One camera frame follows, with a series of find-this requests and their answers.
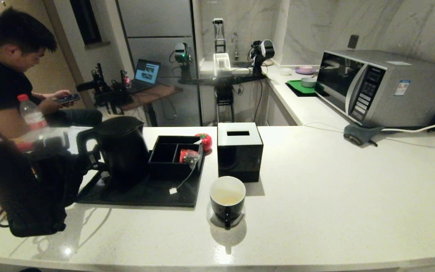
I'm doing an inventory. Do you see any wooden desk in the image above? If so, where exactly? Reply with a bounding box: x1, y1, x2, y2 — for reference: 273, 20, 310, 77
119, 83, 183, 127

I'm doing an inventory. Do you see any printed white paper sheet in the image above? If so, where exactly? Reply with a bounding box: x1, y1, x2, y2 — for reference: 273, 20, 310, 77
68, 127, 94, 152

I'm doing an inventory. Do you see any dark grey cloth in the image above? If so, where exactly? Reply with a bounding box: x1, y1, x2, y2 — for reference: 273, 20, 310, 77
343, 123, 385, 147

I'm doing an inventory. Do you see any plastic water bottle red cap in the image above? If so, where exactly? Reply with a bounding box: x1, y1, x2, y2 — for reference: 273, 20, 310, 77
17, 94, 50, 133

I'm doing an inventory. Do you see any black tissue box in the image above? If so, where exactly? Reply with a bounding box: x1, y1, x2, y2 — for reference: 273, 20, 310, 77
217, 122, 264, 183

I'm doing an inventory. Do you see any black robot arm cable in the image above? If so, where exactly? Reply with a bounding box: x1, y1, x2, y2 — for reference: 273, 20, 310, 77
0, 179, 106, 229

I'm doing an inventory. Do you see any dark window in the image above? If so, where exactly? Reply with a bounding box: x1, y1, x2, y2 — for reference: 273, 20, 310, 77
69, 0, 103, 46

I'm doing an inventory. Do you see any open laptop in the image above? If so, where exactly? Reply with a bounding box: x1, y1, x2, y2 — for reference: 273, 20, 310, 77
131, 59, 162, 93

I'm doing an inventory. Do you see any green tray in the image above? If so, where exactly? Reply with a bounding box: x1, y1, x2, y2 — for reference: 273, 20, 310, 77
285, 79, 325, 97

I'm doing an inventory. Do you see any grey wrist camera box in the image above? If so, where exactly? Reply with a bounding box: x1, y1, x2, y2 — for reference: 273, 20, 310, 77
32, 134, 69, 150

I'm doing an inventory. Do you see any thin white cord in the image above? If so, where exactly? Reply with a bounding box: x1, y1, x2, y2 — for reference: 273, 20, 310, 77
303, 121, 348, 130

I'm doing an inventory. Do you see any thick white power cable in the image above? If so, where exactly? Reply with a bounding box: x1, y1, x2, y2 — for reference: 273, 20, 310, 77
382, 119, 435, 133

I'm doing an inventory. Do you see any chrome faucet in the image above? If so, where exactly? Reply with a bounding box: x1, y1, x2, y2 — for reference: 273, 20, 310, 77
231, 32, 240, 60

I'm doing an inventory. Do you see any red tea packet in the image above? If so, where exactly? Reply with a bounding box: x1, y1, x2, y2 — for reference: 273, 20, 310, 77
180, 149, 199, 164

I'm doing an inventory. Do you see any black compartment organizer box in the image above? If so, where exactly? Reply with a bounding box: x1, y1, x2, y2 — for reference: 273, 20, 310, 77
148, 135, 204, 179

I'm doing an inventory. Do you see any red tomato kitchen timer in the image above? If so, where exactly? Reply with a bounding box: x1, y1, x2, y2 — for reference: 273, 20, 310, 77
195, 133, 213, 152

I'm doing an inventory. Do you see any black mug white inside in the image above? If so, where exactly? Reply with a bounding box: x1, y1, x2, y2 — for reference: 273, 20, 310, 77
209, 176, 247, 230

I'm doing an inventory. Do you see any smartphone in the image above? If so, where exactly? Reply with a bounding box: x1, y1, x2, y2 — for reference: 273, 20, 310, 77
53, 94, 81, 105

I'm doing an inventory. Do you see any tea bag with string tag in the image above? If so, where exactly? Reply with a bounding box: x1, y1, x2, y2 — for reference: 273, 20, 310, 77
169, 153, 200, 195

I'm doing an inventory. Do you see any black electric kettle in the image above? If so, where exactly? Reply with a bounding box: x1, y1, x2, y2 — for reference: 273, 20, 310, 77
76, 116, 150, 186

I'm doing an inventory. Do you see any silver microwave oven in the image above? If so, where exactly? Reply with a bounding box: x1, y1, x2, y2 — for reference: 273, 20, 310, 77
314, 49, 435, 128

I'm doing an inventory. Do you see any black serving tray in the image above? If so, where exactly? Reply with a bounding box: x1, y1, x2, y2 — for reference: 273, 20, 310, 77
76, 161, 206, 207

